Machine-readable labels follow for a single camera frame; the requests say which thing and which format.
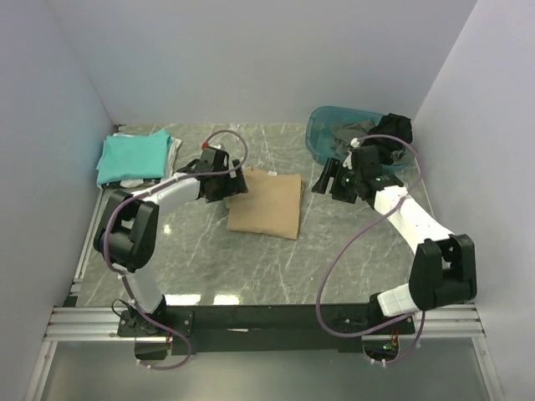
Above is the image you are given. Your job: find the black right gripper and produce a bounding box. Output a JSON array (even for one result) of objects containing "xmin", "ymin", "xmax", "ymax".
[{"xmin": 312, "ymin": 158, "xmax": 363, "ymax": 205}]

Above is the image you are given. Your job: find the teal plastic basket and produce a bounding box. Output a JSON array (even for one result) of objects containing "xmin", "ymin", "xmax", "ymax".
[{"xmin": 305, "ymin": 106, "xmax": 414, "ymax": 171}]

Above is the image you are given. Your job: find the tan t shirt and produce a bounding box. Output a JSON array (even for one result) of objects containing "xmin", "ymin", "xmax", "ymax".
[{"xmin": 226, "ymin": 167, "xmax": 303, "ymax": 241}]

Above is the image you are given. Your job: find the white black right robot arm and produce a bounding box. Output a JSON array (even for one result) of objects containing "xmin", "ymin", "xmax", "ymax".
[{"xmin": 313, "ymin": 146, "xmax": 477, "ymax": 333}]

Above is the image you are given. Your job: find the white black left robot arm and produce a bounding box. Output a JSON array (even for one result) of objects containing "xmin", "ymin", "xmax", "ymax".
[{"xmin": 94, "ymin": 143, "xmax": 248, "ymax": 336}]

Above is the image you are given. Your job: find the grey t shirt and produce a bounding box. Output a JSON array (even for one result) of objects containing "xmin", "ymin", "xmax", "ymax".
[{"xmin": 331, "ymin": 119, "xmax": 414, "ymax": 165}]

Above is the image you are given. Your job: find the black t shirt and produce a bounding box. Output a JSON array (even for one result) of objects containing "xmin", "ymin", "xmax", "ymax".
[{"xmin": 363, "ymin": 113, "xmax": 413, "ymax": 165}]

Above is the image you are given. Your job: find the folded teal t shirt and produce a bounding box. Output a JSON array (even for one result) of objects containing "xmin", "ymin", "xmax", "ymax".
[{"xmin": 94, "ymin": 128, "xmax": 173, "ymax": 187}]

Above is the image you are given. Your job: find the black base crossbar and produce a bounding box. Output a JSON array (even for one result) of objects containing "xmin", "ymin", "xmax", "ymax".
[{"xmin": 117, "ymin": 303, "xmax": 415, "ymax": 360}]

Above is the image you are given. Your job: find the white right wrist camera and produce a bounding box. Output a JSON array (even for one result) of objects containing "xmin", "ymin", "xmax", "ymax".
[{"xmin": 343, "ymin": 138, "xmax": 362, "ymax": 170}]

